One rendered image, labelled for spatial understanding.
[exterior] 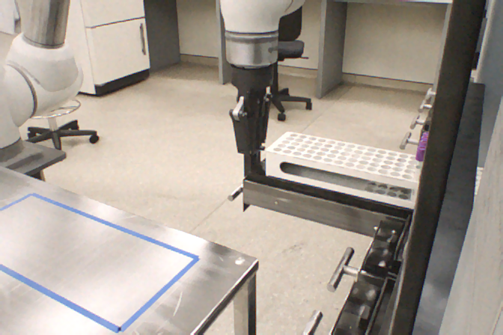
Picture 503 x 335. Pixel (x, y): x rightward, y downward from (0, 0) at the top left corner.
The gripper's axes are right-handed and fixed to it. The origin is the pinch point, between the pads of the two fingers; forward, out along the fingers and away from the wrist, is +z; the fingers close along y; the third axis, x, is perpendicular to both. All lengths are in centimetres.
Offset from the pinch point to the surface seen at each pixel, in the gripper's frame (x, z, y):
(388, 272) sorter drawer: -30.6, -1.2, -21.0
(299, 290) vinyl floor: 8, 80, 54
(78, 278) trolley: 3.0, -2.1, -40.6
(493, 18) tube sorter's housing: -36.4, -29.6, 7.9
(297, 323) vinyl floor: 2, 80, 38
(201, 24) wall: 246, 35, 350
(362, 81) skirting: 60, 77, 350
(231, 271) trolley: -13.2, -2.1, -30.8
